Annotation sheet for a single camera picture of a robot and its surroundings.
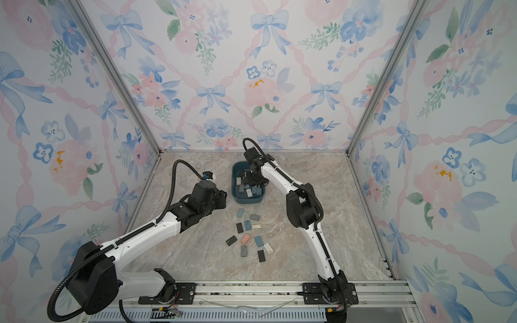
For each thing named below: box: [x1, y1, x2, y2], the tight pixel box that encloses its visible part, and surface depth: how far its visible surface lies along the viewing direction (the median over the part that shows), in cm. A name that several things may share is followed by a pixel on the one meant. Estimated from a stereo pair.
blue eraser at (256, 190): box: [251, 186, 262, 196], surface depth 103 cm
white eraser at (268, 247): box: [263, 242, 274, 255], surface depth 86 cm
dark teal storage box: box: [231, 160, 266, 204], surface depth 104 cm
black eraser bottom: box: [257, 249, 266, 263], surface depth 85 cm
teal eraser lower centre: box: [254, 235, 265, 248], surface depth 90 cm
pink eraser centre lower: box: [240, 233, 252, 245], surface depth 89 cm
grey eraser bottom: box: [240, 244, 248, 258], surface depth 87 cm
